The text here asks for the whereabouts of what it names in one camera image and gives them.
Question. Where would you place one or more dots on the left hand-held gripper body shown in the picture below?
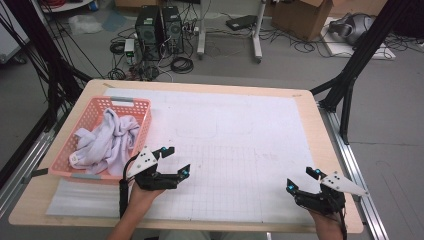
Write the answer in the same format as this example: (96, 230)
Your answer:
(143, 161)

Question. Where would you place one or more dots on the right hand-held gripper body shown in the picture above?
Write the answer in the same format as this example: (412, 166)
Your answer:
(325, 201)

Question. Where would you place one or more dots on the lilac printed garment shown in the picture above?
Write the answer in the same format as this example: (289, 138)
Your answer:
(106, 143)

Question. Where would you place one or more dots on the pink plastic basket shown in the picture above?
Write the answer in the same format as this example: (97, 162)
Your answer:
(90, 116)

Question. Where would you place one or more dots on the person's right hand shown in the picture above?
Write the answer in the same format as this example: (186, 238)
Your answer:
(328, 226)

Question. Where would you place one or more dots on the person's left hand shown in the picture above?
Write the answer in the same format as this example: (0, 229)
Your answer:
(140, 200)

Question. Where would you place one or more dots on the person's grey clothing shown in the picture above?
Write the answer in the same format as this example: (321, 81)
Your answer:
(206, 236)

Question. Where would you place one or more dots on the white grid mat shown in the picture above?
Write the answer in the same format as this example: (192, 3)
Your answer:
(233, 116)

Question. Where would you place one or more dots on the small white box green light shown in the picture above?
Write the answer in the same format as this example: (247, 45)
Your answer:
(129, 46)

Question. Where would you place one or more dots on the large black computer tower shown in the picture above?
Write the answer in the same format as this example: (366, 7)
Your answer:
(148, 33)

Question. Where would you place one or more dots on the slim black computer tower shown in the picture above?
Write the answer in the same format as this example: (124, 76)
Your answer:
(173, 30)

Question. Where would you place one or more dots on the white flat board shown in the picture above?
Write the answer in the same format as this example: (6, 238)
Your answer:
(340, 50)

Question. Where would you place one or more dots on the blue sheet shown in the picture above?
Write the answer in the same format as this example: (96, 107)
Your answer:
(114, 20)

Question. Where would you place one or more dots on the white metal stand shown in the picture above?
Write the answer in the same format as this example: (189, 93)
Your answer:
(257, 40)

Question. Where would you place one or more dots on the clear plastic bag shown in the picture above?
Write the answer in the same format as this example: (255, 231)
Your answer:
(85, 24)

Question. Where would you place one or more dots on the flat black device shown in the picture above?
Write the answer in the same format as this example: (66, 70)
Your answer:
(240, 22)

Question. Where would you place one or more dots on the grey rounded machine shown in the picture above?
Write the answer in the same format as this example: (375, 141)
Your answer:
(353, 28)

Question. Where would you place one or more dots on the open cardboard box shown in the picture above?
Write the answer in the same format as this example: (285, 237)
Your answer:
(300, 18)

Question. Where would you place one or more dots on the white round table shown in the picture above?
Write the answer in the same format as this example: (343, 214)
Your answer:
(70, 6)

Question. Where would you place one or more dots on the white cabinet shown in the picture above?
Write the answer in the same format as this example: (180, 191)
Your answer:
(11, 40)

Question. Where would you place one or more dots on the aluminium rail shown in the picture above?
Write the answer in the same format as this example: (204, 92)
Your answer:
(26, 166)
(350, 160)

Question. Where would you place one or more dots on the grey metal bracket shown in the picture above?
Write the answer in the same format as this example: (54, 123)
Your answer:
(36, 173)

